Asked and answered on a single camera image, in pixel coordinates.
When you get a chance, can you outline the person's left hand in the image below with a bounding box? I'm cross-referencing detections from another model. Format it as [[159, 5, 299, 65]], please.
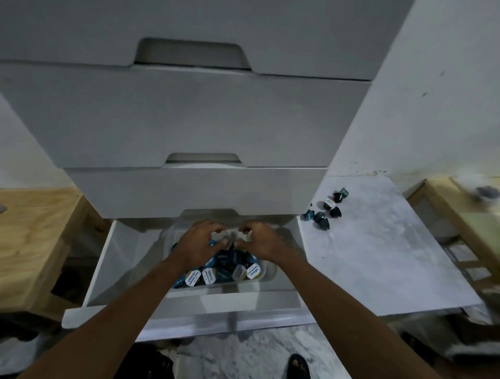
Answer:
[[172, 219, 230, 273]]

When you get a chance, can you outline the person's right hand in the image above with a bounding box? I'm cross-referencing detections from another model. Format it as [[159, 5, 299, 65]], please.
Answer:
[[234, 220, 294, 269]]

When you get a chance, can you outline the person's left forearm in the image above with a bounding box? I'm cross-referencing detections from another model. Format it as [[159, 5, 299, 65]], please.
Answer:
[[17, 253, 191, 379]]

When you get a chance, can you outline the person's right forearm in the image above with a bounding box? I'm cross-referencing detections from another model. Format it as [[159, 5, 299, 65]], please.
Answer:
[[278, 256, 444, 379]]

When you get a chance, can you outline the pile of labelled coffee capsules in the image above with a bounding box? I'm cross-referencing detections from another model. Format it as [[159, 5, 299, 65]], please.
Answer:
[[171, 239, 263, 289]]

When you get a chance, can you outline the clear plastic container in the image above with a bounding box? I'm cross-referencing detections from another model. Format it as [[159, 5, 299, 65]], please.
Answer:
[[162, 223, 280, 300]]

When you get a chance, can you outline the white drawer without notch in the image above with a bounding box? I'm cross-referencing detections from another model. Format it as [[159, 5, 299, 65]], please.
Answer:
[[64, 162, 328, 219]]

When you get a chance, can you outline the open white drawer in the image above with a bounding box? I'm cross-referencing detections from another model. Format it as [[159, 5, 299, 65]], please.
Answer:
[[62, 213, 317, 343]]

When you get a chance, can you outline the cluster of dark loose capsules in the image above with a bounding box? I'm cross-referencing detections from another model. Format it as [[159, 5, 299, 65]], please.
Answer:
[[302, 187, 349, 231]]

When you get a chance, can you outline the white drawer cabinet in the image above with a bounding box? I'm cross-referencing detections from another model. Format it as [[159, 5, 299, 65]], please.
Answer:
[[0, 0, 415, 343]]

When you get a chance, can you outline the black sandal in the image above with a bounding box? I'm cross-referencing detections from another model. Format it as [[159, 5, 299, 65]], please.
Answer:
[[287, 353, 311, 379]]

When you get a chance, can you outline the white marble slab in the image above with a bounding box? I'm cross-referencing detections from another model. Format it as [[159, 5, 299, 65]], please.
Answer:
[[299, 175, 483, 317]]

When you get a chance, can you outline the white drawer with narrow notch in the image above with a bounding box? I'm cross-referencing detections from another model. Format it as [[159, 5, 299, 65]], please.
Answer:
[[0, 62, 371, 169]]

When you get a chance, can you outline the light wooden table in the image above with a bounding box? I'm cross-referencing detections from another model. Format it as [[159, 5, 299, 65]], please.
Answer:
[[0, 187, 112, 323]]

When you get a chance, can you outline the wooden slatted rack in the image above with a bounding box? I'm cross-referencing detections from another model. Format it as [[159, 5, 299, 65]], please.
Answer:
[[406, 176, 500, 297]]

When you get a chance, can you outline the white drawer with wide notch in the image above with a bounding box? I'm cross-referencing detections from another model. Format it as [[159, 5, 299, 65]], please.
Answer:
[[0, 0, 415, 81]]

